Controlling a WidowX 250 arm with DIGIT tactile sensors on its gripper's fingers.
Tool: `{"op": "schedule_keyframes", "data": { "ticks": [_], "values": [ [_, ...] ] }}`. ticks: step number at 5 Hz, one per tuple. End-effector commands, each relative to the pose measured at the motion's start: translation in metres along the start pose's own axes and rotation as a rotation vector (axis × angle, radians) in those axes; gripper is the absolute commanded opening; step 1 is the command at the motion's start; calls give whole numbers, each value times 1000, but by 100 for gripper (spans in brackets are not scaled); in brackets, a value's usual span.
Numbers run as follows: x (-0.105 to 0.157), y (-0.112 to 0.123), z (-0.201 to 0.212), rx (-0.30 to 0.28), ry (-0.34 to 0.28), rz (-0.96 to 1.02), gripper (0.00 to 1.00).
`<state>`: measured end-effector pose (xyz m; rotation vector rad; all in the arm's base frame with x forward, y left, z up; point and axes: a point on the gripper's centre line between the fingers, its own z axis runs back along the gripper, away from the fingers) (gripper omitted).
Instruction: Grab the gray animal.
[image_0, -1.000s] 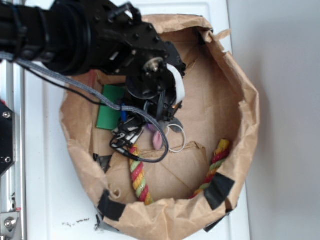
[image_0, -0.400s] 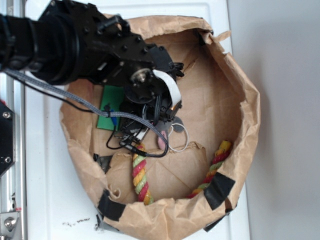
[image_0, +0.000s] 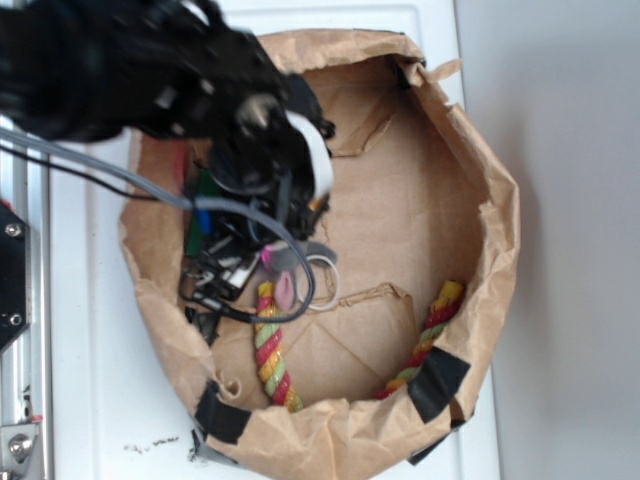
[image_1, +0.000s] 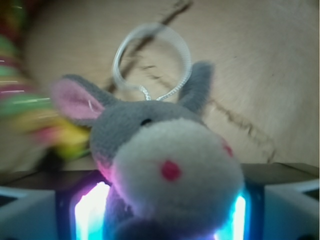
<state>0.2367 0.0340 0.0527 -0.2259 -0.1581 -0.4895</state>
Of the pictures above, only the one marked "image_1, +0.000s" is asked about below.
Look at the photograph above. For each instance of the brown paper bag tray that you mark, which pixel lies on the brown paper bag tray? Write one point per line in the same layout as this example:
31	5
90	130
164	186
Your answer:
265	99

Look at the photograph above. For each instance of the illuminated gripper right finger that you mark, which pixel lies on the illuminated gripper right finger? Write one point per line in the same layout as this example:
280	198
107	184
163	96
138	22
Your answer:
280	202

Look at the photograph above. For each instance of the left twisted colorful rope stick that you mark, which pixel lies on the left twisted colorful rope stick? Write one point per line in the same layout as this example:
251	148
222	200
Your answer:
28	111

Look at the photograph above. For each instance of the gray plush donkey toy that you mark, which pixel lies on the gray plush donkey toy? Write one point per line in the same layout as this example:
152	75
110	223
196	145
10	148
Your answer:
171	177

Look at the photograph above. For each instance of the illuminated gripper left finger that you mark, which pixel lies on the illuminated gripper left finger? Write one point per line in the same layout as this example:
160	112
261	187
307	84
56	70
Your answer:
66	205

